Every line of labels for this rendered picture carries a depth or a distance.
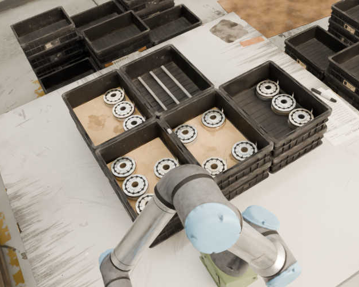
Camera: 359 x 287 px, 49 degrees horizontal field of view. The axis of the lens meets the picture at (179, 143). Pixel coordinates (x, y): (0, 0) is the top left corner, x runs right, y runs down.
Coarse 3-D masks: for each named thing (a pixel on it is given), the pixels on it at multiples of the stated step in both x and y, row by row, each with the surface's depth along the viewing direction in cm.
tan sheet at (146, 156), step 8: (152, 144) 170; (160, 144) 169; (136, 152) 168; (144, 152) 168; (152, 152) 167; (160, 152) 167; (168, 152) 166; (136, 160) 166; (144, 160) 165; (152, 160) 165; (176, 160) 163; (144, 168) 163; (152, 168) 162; (144, 176) 160; (152, 176) 160; (120, 184) 159; (152, 184) 157; (152, 192) 155; (136, 200) 153
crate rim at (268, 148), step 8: (216, 88) 173; (200, 96) 171; (224, 96) 169; (184, 104) 169; (232, 104) 166; (168, 112) 167; (240, 112) 162; (160, 120) 165; (248, 120) 159; (168, 128) 161; (256, 128) 156; (176, 136) 158; (264, 136) 153; (272, 144) 151; (256, 152) 149; (264, 152) 150; (192, 160) 150; (248, 160) 147; (232, 168) 146; (240, 168) 148; (216, 176) 144; (224, 176) 145
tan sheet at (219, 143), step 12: (216, 108) 179; (192, 120) 176; (228, 120) 174; (204, 132) 171; (216, 132) 170; (228, 132) 169; (204, 144) 167; (216, 144) 166; (228, 144) 165; (204, 156) 163; (216, 156) 162; (228, 156) 162; (228, 168) 158
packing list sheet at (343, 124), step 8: (320, 88) 197; (320, 96) 194; (336, 96) 192; (328, 104) 190; (336, 104) 189; (344, 104) 189; (336, 112) 186; (344, 112) 186; (352, 112) 185; (328, 120) 184; (336, 120) 183; (344, 120) 183; (352, 120) 182; (328, 128) 181; (336, 128) 180; (344, 128) 180; (352, 128) 179; (328, 136) 178; (336, 136) 178; (344, 136) 177; (352, 136) 177; (336, 144) 175
